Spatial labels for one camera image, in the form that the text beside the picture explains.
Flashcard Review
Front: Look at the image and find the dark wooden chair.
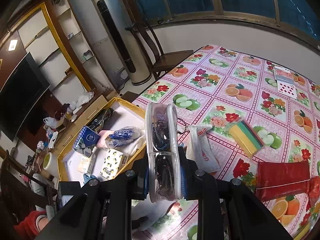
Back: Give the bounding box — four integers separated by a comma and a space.
125, 20, 194, 81

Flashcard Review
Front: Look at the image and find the yellow taped foam box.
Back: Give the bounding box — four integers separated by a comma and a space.
53, 96, 146, 185

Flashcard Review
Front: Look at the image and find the black television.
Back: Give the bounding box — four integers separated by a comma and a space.
1, 53, 50, 141

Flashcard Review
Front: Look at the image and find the white plastic wipes pack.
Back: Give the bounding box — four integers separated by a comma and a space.
186, 124, 220, 173

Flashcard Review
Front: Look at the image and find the black tissue pack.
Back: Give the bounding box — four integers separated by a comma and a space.
87, 108, 114, 133

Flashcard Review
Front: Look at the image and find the window with wooden frame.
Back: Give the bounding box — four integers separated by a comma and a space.
123, 0, 319, 49

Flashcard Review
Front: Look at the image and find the clear cartoon zipper pouch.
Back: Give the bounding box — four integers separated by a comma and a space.
145, 103, 182, 203

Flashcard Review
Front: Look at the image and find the red plastic bag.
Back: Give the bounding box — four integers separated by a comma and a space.
308, 176, 320, 207

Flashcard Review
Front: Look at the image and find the tall silver air conditioner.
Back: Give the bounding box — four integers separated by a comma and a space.
92, 0, 151, 86

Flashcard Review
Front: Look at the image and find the wooden TV cabinet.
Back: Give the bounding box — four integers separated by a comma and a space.
46, 94, 107, 156

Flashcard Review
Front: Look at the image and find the playing cards pile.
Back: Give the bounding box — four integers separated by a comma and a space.
273, 66, 297, 99

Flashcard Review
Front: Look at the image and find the pink floral tissue pack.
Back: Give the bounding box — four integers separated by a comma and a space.
96, 130, 113, 148

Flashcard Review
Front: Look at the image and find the red foil package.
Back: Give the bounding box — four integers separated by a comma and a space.
255, 161, 311, 202

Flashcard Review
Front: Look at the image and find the lemon print tissue pack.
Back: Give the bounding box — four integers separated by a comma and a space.
99, 149, 123, 180

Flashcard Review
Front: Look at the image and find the white cloth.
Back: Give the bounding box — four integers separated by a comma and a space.
123, 135, 146, 156

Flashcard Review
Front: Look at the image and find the blue tissue box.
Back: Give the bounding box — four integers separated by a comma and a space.
73, 126, 100, 158

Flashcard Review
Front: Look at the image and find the blue Vinda tissue pack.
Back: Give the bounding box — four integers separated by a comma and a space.
106, 127, 142, 148

